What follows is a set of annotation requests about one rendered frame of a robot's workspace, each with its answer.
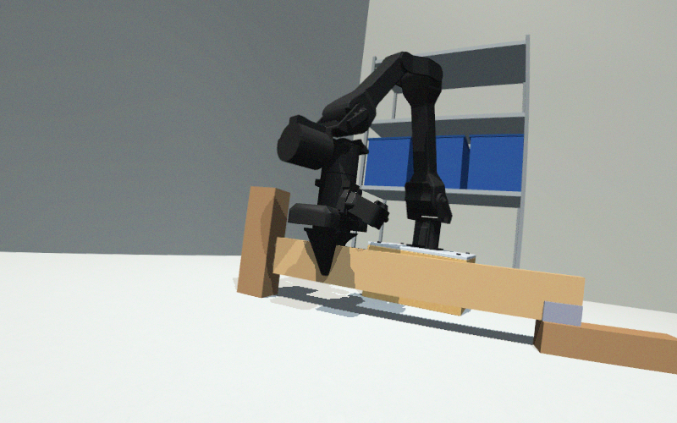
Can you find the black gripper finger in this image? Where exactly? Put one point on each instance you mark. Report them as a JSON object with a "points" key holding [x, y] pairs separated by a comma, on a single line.
{"points": [[346, 238], [323, 243]]}

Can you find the long wooden bed rail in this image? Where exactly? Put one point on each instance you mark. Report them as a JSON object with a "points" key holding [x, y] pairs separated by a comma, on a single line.
{"points": [[496, 289]]}

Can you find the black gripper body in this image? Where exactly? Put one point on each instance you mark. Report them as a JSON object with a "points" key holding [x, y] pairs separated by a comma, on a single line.
{"points": [[324, 215]]}

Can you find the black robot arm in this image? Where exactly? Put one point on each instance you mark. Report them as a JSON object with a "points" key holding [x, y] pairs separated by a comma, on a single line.
{"points": [[311, 144]]}

